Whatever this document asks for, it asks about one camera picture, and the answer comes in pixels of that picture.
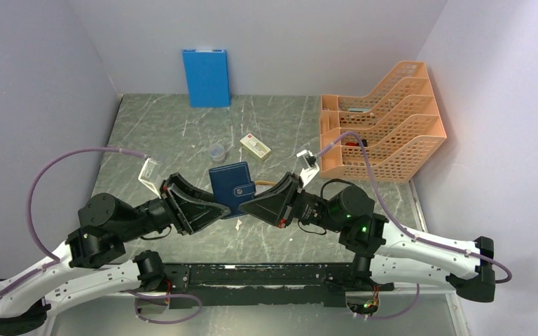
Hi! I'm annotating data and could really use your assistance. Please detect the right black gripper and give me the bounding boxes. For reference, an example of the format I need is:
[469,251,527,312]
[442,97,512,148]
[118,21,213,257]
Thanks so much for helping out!
[239,171,345,232]

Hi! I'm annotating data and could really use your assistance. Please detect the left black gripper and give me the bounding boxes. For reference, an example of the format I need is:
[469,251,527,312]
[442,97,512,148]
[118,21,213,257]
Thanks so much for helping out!
[118,171,233,241]

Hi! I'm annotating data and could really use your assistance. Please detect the orange oval tray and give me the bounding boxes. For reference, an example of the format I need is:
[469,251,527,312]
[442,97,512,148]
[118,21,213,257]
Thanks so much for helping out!
[255,181,276,186]

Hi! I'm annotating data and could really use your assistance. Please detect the blue leather card holder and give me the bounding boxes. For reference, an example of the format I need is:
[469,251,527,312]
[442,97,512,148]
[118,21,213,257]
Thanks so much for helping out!
[208,162,256,219]

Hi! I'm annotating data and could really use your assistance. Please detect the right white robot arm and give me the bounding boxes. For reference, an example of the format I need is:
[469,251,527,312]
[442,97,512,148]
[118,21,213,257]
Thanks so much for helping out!
[239,174,496,303]

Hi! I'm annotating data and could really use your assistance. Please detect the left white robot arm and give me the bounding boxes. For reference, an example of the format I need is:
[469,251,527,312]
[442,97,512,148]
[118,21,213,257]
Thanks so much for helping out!
[0,174,230,335]

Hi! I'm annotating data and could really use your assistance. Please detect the small clear plastic cup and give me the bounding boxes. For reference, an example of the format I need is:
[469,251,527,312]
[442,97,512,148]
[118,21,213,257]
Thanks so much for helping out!
[208,143,226,164]

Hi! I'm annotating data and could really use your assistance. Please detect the small green white box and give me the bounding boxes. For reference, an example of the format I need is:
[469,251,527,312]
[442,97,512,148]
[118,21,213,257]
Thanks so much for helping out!
[239,133,272,161]

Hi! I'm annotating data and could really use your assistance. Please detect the red black item in organizer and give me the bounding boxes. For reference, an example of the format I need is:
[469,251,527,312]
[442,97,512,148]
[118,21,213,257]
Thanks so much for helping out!
[345,139,368,147]

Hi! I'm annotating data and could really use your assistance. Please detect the blue rectangular box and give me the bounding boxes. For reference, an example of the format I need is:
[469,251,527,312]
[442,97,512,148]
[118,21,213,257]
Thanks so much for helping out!
[181,49,230,108]

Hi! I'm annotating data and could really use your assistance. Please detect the orange mesh file organizer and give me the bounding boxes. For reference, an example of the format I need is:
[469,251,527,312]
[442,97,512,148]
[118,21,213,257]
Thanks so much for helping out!
[319,61,447,183]

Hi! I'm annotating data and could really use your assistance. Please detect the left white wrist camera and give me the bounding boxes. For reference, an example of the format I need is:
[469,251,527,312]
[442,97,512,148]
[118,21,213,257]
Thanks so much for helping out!
[137,157,163,197]

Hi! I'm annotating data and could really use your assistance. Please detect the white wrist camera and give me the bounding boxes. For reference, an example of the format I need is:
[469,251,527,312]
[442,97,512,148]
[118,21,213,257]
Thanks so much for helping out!
[137,157,163,197]
[296,149,320,187]

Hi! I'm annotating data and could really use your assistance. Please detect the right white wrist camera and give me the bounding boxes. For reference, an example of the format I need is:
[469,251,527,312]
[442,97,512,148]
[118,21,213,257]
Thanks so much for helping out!
[296,149,320,187]

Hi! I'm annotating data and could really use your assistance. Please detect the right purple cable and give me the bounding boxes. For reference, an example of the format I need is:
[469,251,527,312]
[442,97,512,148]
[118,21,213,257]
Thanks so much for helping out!
[315,132,513,284]

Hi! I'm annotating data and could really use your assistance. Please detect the purple cable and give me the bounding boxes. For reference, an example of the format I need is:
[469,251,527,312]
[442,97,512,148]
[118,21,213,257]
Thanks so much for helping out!
[315,132,513,284]
[0,148,149,326]

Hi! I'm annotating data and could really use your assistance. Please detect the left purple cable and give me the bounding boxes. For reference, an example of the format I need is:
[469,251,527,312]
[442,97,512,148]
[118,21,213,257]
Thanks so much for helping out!
[0,148,149,326]

